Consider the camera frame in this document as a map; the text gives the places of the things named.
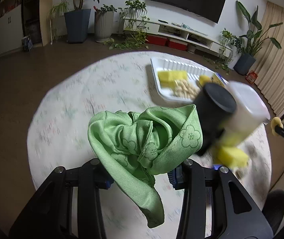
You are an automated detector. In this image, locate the red sign on floor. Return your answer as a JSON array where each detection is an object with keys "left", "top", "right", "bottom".
[{"left": 245, "top": 71, "right": 258, "bottom": 84}]

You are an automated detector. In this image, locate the black cylindrical appliance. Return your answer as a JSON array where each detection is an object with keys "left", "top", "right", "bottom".
[{"left": 193, "top": 83, "right": 237, "bottom": 156}]

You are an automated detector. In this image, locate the tan gourd-shaped sponge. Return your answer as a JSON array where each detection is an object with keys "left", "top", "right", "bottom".
[{"left": 199, "top": 75, "right": 212, "bottom": 87}]

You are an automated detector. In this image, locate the red storage box left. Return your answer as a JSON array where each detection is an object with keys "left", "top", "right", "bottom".
[{"left": 146, "top": 35, "right": 167, "bottom": 46}]

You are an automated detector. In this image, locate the small yellow square sponge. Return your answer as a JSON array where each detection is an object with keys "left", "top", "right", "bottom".
[{"left": 158, "top": 71, "right": 187, "bottom": 88}]

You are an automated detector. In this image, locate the blue patterned box on floor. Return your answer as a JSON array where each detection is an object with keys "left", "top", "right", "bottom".
[{"left": 22, "top": 36, "right": 33, "bottom": 52}]

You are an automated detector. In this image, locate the beige curtain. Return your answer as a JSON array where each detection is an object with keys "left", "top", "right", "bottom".
[{"left": 252, "top": 2, "right": 284, "bottom": 117}]

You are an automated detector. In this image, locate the red storage box right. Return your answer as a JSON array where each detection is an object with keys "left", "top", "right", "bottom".
[{"left": 168, "top": 38, "right": 187, "bottom": 51}]

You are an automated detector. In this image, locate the round tan sponge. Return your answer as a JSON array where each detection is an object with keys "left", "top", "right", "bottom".
[{"left": 271, "top": 117, "right": 284, "bottom": 136}]

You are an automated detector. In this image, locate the trailing green vine plant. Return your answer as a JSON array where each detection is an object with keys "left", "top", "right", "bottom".
[{"left": 103, "top": 0, "right": 149, "bottom": 50}]

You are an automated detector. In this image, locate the large-leaf plant in dark pot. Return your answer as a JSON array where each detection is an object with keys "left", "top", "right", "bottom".
[{"left": 233, "top": 1, "right": 283, "bottom": 75}]

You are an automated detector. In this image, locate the red storage box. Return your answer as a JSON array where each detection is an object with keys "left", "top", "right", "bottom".
[
  {"left": 146, "top": 35, "right": 167, "bottom": 46},
  {"left": 168, "top": 38, "right": 187, "bottom": 51}
]

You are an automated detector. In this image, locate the tall plant in dark pot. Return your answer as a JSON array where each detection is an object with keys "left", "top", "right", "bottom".
[{"left": 48, "top": 0, "right": 100, "bottom": 44}]

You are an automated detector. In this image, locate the floral tablecloth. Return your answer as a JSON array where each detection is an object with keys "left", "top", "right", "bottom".
[{"left": 26, "top": 51, "right": 273, "bottom": 239}]

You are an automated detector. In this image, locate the large yellow rectangular sponge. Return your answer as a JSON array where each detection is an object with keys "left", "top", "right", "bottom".
[{"left": 212, "top": 144, "right": 250, "bottom": 169}]

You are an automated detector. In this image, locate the white knitted scrubber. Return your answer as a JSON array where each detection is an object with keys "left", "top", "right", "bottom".
[{"left": 234, "top": 166, "right": 249, "bottom": 180}]

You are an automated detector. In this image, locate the white plastic tray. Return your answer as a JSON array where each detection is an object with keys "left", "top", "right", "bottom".
[{"left": 150, "top": 57, "right": 227, "bottom": 104}]

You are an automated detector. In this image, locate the plant in white ribbed pot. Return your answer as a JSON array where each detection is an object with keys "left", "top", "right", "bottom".
[{"left": 94, "top": 4, "right": 117, "bottom": 43}]

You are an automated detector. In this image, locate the small plant on console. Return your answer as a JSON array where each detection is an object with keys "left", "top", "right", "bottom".
[{"left": 204, "top": 29, "right": 242, "bottom": 75}]

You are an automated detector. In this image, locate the blue yellow tissue pack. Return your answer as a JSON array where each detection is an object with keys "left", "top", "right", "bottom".
[{"left": 211, "top": 72, "right": 228, "bottom": 87}]

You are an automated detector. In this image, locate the small blue Vinda tissue pack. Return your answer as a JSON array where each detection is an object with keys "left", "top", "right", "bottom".
[{"left": 212, "top": 164, "right": 223, "bottom": 170}]

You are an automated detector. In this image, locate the white TV console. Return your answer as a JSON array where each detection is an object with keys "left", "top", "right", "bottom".
[{"left": 123, "top": 17, "right": 234, "bottom": 57}]

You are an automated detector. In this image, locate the translucent plastic container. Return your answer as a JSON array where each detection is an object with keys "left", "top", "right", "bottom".
[{"left": 219, "top": 81, "right": 271, "bottom": 147}]

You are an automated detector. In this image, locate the green satin cloth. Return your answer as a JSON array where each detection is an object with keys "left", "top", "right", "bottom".
[{"left": 87, "top": 104, "right": 203, "bottom": 228}]

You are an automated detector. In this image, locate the cream chenille noodle pad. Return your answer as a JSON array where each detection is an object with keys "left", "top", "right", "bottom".
[{"left": 173, "top": 79, "right": 200, "bottom": 100}]

